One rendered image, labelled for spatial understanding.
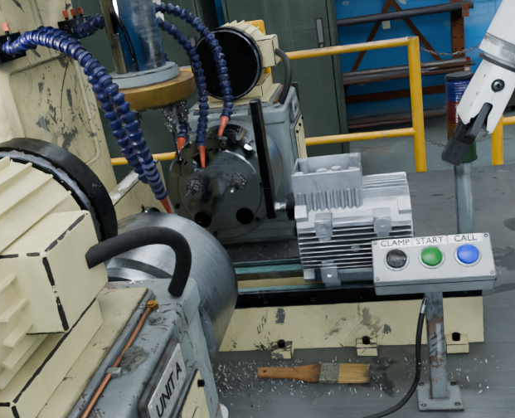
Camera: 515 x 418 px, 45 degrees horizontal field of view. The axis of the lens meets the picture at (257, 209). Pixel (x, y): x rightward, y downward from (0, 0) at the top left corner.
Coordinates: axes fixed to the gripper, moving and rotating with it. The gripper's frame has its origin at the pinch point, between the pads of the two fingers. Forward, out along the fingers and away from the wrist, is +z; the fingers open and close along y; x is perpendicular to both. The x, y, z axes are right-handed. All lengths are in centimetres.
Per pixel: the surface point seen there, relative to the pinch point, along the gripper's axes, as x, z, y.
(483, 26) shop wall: -90, -1, 504
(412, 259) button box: 2.3, 13.0, -18.0
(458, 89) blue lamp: -2.4, -4.9, 33.2
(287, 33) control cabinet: 58, 40, 313
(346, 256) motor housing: 8.8, 24.0, -2.6
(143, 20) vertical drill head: 56, 0, 2
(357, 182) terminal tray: 12.1, 11.7, 1.0
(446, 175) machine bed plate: -23, 28, 90
